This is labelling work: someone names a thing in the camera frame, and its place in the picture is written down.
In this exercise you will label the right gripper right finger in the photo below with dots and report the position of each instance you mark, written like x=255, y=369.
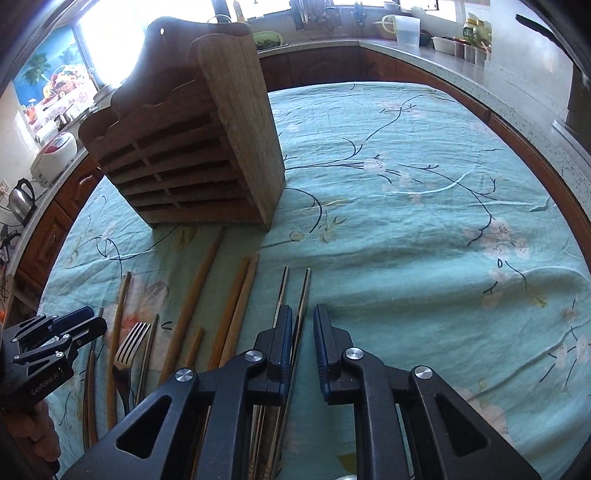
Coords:
x=409, y=424

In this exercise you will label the silver metal fork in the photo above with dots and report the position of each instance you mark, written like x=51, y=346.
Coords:
x=123, y=361

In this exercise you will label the green colander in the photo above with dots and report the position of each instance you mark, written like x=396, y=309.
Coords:
x=267, y=39

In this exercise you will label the dark wooden chopstick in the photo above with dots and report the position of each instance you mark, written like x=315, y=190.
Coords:
x=114, y=344

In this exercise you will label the long wooden chopstick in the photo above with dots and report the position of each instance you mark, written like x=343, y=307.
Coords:
x=188, y=308

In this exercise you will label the metal chopstick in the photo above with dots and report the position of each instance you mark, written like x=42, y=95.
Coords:
x=276, y=422
x=281, y=295

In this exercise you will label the dish drying rack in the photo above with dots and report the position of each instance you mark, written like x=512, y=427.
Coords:
x=311, y=15

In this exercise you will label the white rice cooker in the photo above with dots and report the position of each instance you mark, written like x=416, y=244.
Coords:
x=53, y=159

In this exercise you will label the teal floral tablecloth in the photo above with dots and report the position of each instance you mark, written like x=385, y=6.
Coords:
x=428, y=239

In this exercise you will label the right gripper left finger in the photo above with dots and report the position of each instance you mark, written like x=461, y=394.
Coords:
x=197, y=426

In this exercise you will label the dark brown chopstick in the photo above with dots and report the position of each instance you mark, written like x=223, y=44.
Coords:
x=89, y=428

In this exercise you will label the steel electric kettle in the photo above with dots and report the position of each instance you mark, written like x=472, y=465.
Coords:
x=22, y=201

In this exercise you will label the left hand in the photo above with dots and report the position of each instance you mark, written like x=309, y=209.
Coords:
x=38, y=427

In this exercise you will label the fruit poster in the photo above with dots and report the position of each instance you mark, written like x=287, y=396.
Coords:
x=54, y=81

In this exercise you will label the black wok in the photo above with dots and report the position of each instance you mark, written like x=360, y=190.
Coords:
x=544, y=31

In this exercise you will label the wooden utensil holder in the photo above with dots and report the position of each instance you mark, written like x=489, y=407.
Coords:
x=178, y=61

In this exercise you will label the clear measuring jug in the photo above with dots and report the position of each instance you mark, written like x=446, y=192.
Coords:
x=406, y=28

